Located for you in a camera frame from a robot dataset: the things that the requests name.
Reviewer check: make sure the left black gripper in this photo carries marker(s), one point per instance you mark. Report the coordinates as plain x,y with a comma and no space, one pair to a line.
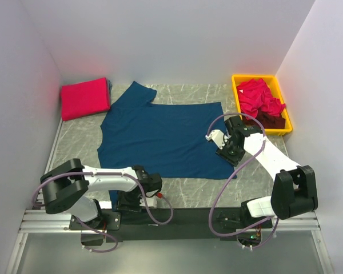
123,204

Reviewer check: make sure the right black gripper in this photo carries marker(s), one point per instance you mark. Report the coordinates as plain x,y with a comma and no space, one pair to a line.
234,160

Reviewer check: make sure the blue t-shirt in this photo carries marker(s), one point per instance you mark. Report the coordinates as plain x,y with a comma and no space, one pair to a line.
168,139

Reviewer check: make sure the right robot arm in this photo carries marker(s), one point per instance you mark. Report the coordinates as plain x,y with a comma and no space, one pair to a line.
294,186

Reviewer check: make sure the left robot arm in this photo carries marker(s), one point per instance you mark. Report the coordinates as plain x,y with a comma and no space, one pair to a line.
135,189

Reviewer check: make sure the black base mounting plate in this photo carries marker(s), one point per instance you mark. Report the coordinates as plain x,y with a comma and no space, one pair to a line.
187,223

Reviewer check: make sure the dark red t-shirt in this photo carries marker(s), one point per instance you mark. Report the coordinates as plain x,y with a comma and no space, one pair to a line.
268,121

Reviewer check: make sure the crumpled pink t-shirt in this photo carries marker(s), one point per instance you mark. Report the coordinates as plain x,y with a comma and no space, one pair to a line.
255,95

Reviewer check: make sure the folded pink t-shirt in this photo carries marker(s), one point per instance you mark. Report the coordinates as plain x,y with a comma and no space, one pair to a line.
84,99

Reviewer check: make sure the folded grey t-shirt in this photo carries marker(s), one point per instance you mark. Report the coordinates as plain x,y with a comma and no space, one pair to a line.
109,88

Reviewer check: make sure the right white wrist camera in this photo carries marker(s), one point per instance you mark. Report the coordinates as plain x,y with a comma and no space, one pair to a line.
217,137

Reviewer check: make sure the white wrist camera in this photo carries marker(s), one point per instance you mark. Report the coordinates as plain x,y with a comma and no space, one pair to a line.
150,200
217,137

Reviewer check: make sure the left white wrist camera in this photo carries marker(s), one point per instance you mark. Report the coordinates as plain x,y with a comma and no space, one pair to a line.
150,200

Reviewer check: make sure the aluminium rail frame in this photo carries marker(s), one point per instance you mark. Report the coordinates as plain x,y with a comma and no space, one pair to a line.
37,221

